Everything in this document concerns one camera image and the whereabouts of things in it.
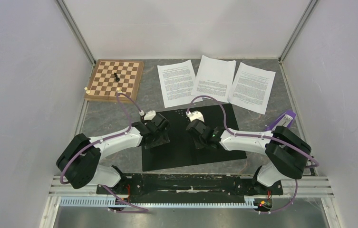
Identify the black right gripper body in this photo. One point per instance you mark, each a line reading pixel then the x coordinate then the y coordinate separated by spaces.
pixel 199 143

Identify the blue folder with black inside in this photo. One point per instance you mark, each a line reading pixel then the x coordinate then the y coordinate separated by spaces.
pixel 181 150

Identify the printed paper sheet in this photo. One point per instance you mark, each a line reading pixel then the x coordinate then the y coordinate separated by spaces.
pixel 251 88
pixel 177 81
pixel 214 78

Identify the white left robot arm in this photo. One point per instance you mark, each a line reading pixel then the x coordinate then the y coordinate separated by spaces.
pixel 79 162

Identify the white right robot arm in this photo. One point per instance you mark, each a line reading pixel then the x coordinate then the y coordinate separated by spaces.
pixel 288 153

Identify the black chess pawn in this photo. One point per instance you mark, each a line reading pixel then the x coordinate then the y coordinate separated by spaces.
pixel 117 79

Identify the wooden chessboard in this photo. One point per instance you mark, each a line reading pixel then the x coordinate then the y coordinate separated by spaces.
pixel 111 76

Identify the white chess pawn left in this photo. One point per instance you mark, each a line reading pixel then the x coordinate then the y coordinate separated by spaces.
pixel 87 90

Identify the purple metronome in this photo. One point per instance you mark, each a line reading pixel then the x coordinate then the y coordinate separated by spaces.
pixel 285 119

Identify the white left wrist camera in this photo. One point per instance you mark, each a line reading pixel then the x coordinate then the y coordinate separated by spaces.
pixel 147 115

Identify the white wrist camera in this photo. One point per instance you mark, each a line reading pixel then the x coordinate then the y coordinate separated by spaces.
pixel 196 115
pixel 147 115

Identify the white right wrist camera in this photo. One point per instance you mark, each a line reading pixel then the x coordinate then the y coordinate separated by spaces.
pixel 196 115

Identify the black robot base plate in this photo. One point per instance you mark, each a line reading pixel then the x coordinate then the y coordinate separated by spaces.
pixel 193 188

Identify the light blue cable duct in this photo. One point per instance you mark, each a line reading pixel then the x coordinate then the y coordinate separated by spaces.
pixel 111 202

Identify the aluminium frame rail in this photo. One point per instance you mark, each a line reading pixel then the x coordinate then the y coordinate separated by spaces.
pixel 310 187

